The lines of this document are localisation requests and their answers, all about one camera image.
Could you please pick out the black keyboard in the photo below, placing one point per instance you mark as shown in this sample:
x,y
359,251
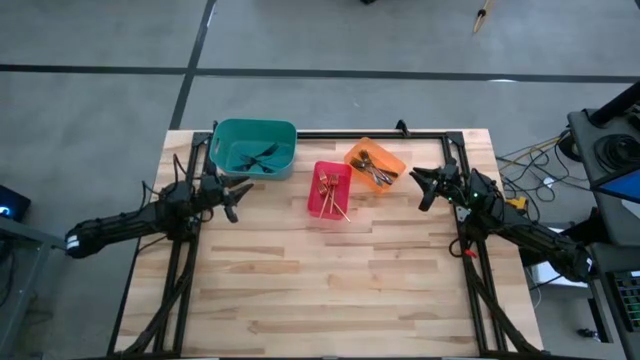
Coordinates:
x,y
629,305

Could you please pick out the orange plastic bin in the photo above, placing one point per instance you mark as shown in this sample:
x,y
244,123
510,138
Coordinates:
x,y
372,149

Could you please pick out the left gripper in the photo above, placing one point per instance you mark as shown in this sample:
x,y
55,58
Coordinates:
x,y
212,192

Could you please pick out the pink plastic bin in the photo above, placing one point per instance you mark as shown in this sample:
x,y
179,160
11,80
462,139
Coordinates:
x,y
315,210

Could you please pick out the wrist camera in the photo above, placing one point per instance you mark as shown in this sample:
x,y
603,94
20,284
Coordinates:
x,y
482,192
177,195

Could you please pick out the yellow plug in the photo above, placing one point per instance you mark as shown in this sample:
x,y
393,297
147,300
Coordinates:
x,y
517,203

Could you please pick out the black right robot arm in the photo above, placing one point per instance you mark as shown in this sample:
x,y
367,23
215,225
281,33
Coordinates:
x,y
530,235

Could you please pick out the blue tablet screen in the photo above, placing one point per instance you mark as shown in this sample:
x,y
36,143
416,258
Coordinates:
x,y
625,187

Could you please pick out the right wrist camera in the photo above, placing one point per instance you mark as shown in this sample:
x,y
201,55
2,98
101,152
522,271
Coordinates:
x,y
482,192

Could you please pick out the black frame clamp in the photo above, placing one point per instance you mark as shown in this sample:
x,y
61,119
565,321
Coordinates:
x,y
402,129

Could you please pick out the grey metal table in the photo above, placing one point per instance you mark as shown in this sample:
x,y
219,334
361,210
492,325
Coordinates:
x,y
40,239

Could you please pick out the yellow and black hand tool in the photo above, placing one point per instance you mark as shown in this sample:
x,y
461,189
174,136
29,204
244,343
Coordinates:
x,y
481,20

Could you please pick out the teal plastic bin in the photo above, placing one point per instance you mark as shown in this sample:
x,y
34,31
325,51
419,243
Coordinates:
x,y
230,132

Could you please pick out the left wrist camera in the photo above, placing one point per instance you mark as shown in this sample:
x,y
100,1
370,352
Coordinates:
x,y
177,195

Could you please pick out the grey equipment cart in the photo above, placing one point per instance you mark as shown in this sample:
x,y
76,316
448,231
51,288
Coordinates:
x,y
585,150

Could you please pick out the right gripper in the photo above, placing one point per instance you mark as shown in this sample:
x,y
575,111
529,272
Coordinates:
x,y
452,187

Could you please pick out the white box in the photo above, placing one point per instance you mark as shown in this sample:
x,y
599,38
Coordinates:
x,y
545,277

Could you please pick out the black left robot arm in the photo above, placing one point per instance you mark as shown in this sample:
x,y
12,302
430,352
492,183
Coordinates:
x,y
125,220

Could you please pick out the black electronic box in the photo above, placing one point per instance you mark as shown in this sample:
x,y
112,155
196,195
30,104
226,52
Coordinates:
x,y
12,202

